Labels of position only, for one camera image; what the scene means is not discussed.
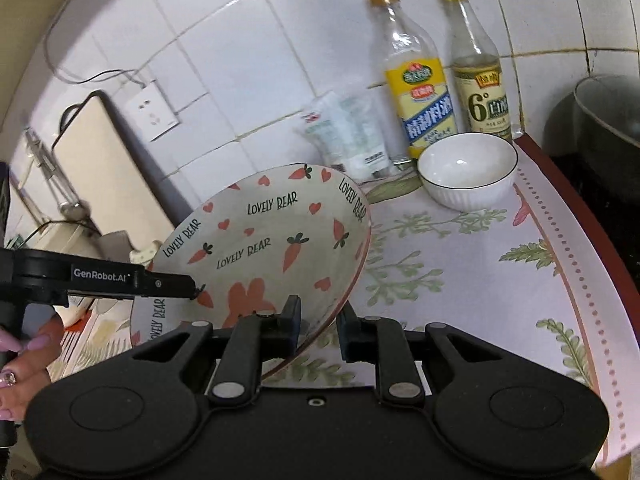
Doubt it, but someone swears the hand with pink nails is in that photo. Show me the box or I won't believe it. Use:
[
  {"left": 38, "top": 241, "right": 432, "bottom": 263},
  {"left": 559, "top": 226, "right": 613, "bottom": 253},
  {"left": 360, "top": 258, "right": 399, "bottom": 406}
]
[{"left": 1, "top": 313, "right": 64, "bottom": 422}]

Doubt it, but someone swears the white wall socket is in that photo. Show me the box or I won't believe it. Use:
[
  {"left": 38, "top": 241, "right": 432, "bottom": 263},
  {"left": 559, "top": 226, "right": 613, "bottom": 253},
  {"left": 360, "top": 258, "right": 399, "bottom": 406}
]
[{"left": 125, "top": 81, "right": 179, "bottom": 142}]

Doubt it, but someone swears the white salt bag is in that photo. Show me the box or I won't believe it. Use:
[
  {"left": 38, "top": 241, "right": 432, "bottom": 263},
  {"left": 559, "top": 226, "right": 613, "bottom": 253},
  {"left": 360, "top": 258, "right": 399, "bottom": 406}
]
[{"left": 296, "top": 86, "right": 392, "bottom": 183}]

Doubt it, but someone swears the white vinegar glass bottle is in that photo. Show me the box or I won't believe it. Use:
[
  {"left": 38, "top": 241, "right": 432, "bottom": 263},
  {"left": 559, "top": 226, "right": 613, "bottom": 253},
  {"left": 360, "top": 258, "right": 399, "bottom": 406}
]
[{"left": 444, "top": 0, "right": 512, "bottom": 142}]

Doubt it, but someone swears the beige cutting board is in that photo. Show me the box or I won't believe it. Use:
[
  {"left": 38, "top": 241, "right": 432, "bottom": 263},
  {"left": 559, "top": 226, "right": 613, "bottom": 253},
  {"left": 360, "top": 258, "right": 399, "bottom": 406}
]
[{"left": 52, "top": 91, "right": 174, "bottom": 249}]

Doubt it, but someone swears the black cooking pot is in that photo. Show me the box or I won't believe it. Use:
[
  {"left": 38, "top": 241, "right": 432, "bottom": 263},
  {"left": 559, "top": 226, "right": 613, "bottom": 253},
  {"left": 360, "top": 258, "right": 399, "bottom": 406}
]
[{"left": 544, "top": 74, "right": 639, "bottom": 282}]

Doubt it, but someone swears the yellow label cooking wine bottle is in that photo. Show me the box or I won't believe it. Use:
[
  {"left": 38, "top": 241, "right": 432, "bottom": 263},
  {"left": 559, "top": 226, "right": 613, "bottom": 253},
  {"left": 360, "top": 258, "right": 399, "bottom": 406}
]
[{"left": 369, "top": 0, "right": 458, "bottom": 159}]

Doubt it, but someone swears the white ribbed bowl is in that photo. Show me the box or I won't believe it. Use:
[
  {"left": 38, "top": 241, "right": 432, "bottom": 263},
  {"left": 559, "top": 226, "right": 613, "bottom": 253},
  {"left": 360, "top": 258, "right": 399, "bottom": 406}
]
[{"left": 416, "top": 132, "right": 518, "bottom": 212}]

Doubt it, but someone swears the floral tablecloth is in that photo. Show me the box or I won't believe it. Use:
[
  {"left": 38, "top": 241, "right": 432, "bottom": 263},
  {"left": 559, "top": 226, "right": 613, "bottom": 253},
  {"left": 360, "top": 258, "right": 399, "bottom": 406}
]
[{"left": 55, "top": 154, "right": 639, "bottom": 465}]

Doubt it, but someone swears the black power cable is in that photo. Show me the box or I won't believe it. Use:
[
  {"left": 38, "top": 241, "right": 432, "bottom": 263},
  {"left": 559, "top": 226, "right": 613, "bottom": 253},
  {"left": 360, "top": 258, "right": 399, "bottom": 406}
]
[{"left": 41, "top": 8, "right": 151, "bottom": 86}]

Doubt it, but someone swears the cream rice cooker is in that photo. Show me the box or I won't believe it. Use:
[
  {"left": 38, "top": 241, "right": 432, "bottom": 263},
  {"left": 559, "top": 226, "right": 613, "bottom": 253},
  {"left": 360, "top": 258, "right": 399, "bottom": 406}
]
[{"left": 17, "top": 220, "right": 103, "bottom": 259}]

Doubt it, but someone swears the hanging metal ladle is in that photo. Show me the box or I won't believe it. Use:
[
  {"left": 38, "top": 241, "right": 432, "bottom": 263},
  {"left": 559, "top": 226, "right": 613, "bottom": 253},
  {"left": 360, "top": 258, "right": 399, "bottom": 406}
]
[{"left": 24, "top": 127, "right": 90, "bottom": 221}]

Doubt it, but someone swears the lovely bear carrot plate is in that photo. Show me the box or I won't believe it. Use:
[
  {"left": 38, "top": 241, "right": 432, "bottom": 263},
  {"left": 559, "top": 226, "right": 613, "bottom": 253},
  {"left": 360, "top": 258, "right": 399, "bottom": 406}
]
[{"left": 130, "top": 164, "right": 371, "bottom": 387}]

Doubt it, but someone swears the kitchen cleaver white handle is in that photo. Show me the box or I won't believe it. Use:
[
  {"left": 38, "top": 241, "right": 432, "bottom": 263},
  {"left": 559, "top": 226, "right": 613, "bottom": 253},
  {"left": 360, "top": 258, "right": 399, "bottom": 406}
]
[{"left": 96, "top": 228, "right": 164, "bottom": 266}]

